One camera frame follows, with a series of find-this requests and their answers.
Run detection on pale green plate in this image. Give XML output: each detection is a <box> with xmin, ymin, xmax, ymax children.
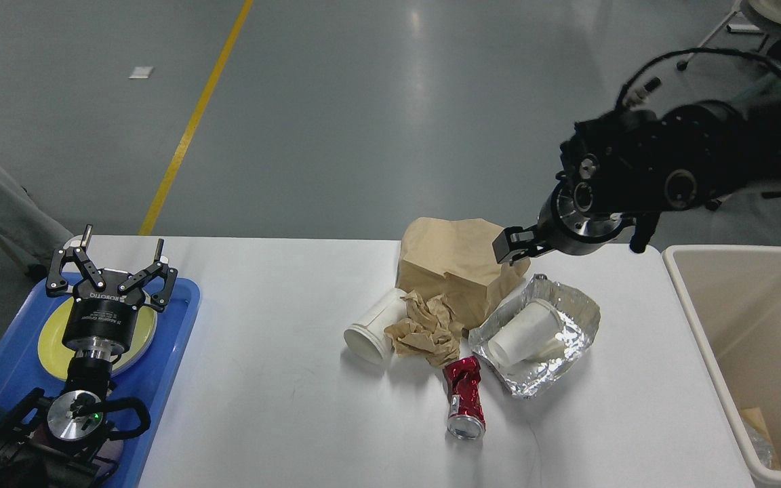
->
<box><xmin>111</xmin><ymin>324</ymin><xmax>156</xmax><ymax>378</ymax></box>

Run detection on crumpled brown paper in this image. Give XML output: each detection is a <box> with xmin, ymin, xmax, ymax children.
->
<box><xmin>384</xmin><ymin>291</ymin><xmax>464</xmax><ymax>369</ymax></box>

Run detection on aluminium foil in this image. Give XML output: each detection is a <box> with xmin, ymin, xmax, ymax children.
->
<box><xmin>743</xmin><ymin>419</ymin><xmax>776</xmax><ymax>468</ymax></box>

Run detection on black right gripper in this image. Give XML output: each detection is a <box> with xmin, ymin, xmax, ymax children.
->
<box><xmin>492</xmin><ymin>182</ymin><xmax>628</xmax><ymax>264</ymax></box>

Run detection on aluminium foil tray sheet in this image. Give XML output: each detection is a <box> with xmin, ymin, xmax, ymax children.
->
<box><xmin>468</xmin><ymin>274</ymin><xmax>601</xmax><ymax>399</ymax></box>

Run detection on blue plastic tray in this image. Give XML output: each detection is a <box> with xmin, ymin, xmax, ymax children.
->
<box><xmin>0</xmin><ymin>278</ymin><xmax>201</xmax><ymax>487</ymax></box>

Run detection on large brown paper bag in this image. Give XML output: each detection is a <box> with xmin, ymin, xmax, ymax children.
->
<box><xmin>396</xmin><ymin>217</ymin><xmax>531</xmax><ymax>330</ymax></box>

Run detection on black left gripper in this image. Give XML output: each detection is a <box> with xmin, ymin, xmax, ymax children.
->
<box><xmin>45</xmin><ymin>225</ymin><xmax>178</xmax><ymax>357</ymax></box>

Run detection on beige plastic bin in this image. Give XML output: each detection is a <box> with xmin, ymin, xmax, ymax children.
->
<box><xmin>662</xmin><ymin>245</ymin><xmax>781</xmax><ymax>487</ymax></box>

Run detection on white office chair with jacket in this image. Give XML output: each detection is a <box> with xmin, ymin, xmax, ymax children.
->
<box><xmin>676</xmin><ymin>0</ymin><xmax>781</xmax><ymax>71</ymax></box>

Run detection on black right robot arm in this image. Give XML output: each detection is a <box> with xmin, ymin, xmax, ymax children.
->
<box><xmin>492</xmin><ymin>47</ymin><xmax>781</xmax><ymax>264</ymax></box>

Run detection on crushed red soda can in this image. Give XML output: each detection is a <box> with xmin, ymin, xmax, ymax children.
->
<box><xmin>443</xmin><ymin>356</ymin><xmax>486</xmax><ymax>441</ymax></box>

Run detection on standing person grey trousers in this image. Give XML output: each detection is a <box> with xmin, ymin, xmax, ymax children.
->
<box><xmin>0</xmin><ymin>144</ymin><xmax>76</xmax><ymax>387</ymax></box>

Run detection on pink mug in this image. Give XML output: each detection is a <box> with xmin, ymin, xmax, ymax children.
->
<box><xmin>31</xmin><ymin>423</ymin><xmax>125</xmax><ymax>468</ymax></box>

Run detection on white paper cup lying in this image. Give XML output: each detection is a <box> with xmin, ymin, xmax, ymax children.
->
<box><xmin>343</xmin><ymin>288</ymin><xmax>408</xmax><ymax>366</ymax></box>

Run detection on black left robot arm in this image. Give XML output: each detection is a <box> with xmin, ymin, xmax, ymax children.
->
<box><xmin>0</xmin><ymin>225</ymin><xmax>178</xmax><ymax>487</ymax></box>

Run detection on white paper cup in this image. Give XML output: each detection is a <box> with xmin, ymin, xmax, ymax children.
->
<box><xmin>343</xmin><ymin>288</ymin><xmax>408</xmax><ymax>366</ymax></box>
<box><xmin>487</xmin><ymin>299</ymin><xmax>566</xmax><ymax>368</ymax></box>

